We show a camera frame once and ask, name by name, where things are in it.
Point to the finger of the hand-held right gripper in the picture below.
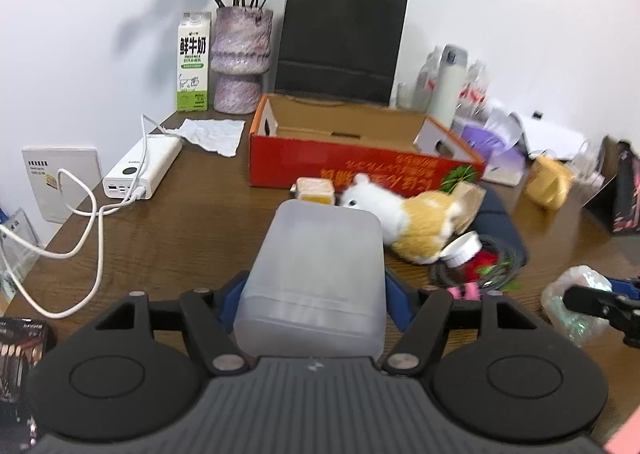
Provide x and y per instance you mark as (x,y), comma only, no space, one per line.
(625,285)
(585,301)

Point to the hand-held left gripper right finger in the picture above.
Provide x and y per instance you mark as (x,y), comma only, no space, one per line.
(398,301)

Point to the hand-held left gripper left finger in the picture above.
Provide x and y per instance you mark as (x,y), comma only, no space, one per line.
(231,301)

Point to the iridescent wrap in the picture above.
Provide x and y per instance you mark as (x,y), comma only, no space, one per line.
(565,284)

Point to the white and orange plush toy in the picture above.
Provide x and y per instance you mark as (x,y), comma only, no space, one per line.
(420,229)

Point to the white bottle cap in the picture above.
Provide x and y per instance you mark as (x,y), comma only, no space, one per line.
(462,246)

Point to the translucent plastic box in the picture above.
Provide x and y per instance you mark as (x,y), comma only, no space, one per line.
(315,274)

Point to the navy blue case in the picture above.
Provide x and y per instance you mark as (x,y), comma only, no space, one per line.
(500,226)

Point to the red cardboard box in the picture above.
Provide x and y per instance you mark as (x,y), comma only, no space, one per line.
(350,164)

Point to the wooden desktop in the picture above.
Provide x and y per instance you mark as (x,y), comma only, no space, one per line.
(200,244)

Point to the white desktop device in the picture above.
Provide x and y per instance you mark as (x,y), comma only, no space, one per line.
(550,136)

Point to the pink small clip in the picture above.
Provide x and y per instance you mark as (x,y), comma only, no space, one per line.
(462,291)

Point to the black floral paper bag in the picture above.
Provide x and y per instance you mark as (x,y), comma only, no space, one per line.
(625,194)

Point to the red artificial rose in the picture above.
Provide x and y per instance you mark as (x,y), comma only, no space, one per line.
(482,264)

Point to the brown paper packet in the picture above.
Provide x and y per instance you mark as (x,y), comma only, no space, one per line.
(470,199)

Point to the yellow mug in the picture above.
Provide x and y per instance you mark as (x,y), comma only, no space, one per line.
(547,181)

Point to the yellow snack packet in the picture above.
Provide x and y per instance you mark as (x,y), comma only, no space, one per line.
(315,191)

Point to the white power bank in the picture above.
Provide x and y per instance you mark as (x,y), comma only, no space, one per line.
(145,166)

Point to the crumpled white tissue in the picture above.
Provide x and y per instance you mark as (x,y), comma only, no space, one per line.
(215,134)

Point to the purple tissue pack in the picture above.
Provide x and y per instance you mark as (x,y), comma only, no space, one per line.
(482,141)

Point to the clear drinking glass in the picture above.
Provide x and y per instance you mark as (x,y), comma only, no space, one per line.
(404,96)

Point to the black printed box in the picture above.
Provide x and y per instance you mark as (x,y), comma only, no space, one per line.
(20,354)

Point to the white thermos bottle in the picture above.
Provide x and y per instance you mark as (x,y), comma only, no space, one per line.
(447,89)

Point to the clear acrylic stand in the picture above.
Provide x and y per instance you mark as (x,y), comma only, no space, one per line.
(17,254)

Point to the clear water bottle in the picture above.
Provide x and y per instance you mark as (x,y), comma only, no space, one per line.
(475,89)
(425,84)

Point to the white and green milk carton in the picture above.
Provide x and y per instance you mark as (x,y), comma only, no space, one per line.
(194,64)

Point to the purple textured vase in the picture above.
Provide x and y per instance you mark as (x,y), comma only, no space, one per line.
(240,59)

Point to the white wall box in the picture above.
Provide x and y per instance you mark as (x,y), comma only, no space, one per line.
(40,199)

